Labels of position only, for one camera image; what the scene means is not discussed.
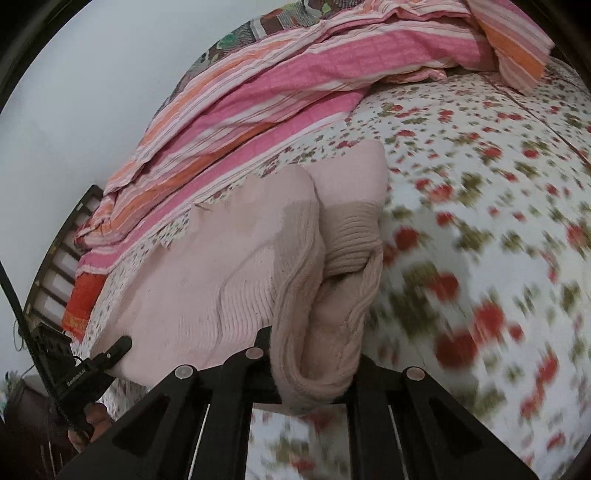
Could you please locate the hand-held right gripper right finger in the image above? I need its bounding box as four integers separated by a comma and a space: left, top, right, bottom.
346, 353, 541, 480

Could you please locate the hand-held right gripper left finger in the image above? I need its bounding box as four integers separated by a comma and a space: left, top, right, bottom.
55, 325, 278, 480

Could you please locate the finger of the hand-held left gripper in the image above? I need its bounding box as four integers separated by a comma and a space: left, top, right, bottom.
90, 336, 133, 374

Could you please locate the pink knitted sweater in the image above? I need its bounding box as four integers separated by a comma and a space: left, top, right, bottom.
90, 138, 389, 416

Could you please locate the person's left hand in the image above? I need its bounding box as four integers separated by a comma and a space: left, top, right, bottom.
68, 401, 114, 453

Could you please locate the orange cloth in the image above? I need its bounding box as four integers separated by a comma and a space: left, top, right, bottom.
61, 272, 108, 340

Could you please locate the dark wooden headboard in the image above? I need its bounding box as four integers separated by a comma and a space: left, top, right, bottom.
23, 185, 105, 333

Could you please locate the white floral bed sheet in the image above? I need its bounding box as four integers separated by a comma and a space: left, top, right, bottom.
88, 60, 591, 480

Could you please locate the pink orange striped quilt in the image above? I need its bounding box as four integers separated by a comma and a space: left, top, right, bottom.
74, 0, 555, 278

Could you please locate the black cable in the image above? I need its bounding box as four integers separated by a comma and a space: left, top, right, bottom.
0, 263, 95, 444

